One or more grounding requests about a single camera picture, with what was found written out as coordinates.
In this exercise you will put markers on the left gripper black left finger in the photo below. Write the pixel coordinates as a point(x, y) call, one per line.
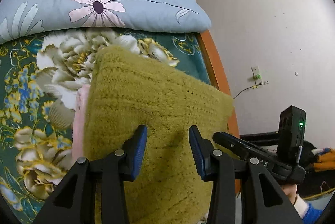
point(73, 201)

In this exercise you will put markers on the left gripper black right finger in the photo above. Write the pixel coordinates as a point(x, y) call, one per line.
point(224, 159)

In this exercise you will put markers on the olive green knitted sweater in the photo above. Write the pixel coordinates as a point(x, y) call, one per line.
point(128, 90)

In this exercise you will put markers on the right hand of person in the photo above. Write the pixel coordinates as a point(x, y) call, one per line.
point(290, 191)

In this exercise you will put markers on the orange bag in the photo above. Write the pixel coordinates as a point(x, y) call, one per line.
point(325, 160)

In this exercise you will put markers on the pink folded garment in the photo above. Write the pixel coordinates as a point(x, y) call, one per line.
point(79, 122)

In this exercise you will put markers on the teal floral bed blanket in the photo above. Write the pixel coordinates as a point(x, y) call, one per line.
point(40, 76)

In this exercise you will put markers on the white wall socket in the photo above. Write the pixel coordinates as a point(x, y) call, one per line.
point(257, 76)

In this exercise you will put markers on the orange wooden bed frame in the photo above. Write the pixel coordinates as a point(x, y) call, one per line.
point(218, 79)

